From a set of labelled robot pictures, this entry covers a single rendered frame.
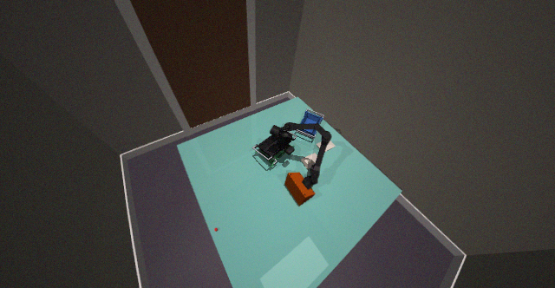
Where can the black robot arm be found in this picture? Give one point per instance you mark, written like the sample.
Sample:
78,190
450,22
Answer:
312,180

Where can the green plastic tray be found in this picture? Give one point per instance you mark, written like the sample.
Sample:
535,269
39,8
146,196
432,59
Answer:
277,156

